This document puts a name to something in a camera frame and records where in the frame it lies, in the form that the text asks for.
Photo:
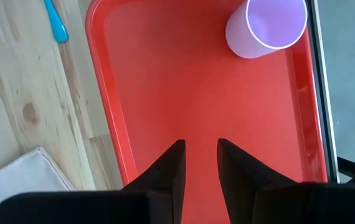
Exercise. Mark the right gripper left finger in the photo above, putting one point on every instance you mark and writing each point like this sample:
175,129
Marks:
165,186

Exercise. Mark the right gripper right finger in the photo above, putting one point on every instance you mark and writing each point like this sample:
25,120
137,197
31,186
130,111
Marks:
246,186

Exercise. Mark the beige cloth napkin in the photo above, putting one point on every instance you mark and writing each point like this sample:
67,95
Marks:
18,177

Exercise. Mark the lilac plastic mug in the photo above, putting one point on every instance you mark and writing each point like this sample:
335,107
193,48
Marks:
267,28

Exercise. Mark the red plastic tray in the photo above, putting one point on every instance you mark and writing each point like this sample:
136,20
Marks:
196,93

